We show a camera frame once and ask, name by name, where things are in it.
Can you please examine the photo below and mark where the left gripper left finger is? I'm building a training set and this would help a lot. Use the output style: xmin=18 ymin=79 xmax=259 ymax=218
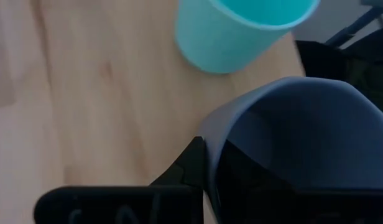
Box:
xmin=34 ymin=136 xmax=208 ymax=224

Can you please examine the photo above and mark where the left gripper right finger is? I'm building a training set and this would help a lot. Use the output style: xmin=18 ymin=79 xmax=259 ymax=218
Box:
xmin=216 ymin=139 xmax=383 ymax=224

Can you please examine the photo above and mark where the grey-purple mug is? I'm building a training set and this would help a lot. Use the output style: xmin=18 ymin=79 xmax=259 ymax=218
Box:
xmin=196 ymin=76 xmax=383 ymax=224

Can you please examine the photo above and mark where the teal mug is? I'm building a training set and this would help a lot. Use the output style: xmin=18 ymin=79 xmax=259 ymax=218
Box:
xmin=174 ymin=0 xmax=321 ymax=75

